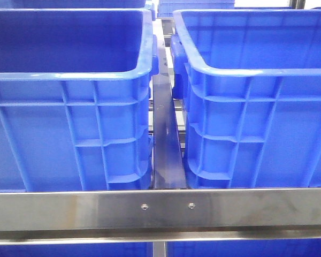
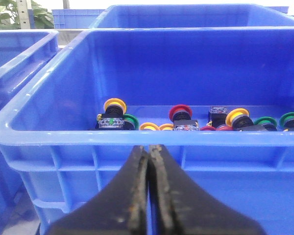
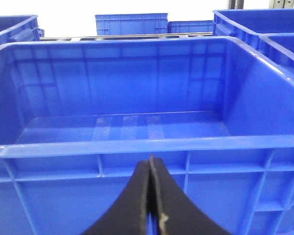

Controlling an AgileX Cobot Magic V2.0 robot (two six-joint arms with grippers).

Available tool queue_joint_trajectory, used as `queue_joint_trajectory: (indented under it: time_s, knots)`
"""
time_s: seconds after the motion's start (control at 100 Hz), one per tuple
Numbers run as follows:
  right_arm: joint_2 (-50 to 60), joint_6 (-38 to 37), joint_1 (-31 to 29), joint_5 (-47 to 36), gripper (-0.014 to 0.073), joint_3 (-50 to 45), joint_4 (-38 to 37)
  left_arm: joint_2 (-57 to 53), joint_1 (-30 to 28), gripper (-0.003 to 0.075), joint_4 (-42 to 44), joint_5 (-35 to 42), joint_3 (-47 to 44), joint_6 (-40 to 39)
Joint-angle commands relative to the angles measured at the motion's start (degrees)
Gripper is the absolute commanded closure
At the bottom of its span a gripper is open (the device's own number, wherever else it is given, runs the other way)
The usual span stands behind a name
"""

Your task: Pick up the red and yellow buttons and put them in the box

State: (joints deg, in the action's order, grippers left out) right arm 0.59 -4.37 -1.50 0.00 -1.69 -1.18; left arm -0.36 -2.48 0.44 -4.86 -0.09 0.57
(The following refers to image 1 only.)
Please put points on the steel divider bar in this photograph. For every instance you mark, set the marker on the steel divider bar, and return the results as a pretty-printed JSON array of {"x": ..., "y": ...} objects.
[{"x": 168, "y": 167}]

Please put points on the large blue crate left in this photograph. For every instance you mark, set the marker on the large blue crate left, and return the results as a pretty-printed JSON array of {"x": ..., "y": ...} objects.
[{"x": 74, "y": 99}]

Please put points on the large blue crate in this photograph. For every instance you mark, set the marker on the large blue crate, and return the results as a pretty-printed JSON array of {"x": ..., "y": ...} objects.
[
  {"x": 251, "y": 83},
  {"x": 74, "y": 99}
]

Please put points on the large blue crate right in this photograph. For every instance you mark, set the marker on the large blue crate right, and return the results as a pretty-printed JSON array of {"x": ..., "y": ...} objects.
[{"x": 251, "y": 83}]

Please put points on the blue crate back centre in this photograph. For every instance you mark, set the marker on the blue crate back centre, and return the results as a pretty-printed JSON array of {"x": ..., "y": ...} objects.
[{"x": 166, "y": 8}]

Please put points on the blue crate lower left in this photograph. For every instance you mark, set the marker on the blue crate lower left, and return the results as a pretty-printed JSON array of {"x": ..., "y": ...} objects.
[{"x": 110, "y": 249}]

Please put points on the blue crate lower right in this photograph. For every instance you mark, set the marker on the blue crate lower right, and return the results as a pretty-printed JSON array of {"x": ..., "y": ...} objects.
[{"x": 277, "y": 247}]

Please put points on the blue crate back left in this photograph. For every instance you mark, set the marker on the blue crate back left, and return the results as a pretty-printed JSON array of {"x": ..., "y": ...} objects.
[{"x": 72, "y": 4}]

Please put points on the left rail screw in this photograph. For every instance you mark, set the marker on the left rail screw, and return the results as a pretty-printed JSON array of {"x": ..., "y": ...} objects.
[{"x": 144, "y": 206}]

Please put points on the rail screw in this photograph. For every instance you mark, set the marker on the rail screw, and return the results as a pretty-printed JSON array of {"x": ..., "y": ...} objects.
[
  {"x": 191, "y": 205},
  {"x": 144, "y": 206}
]

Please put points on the right rail screw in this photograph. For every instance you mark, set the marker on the right rail screw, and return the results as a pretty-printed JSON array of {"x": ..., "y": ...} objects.
[{"x": 191, "y": 205}]

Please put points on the stainless steel front rail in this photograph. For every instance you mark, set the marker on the stainless steel front rail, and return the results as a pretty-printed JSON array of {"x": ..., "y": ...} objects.
[{"x": 116, "y": 216}]

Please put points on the steel vertical post lower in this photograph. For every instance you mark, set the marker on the steel vertical post lower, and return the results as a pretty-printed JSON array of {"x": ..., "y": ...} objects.
[{"x": 159, "y": 249}]

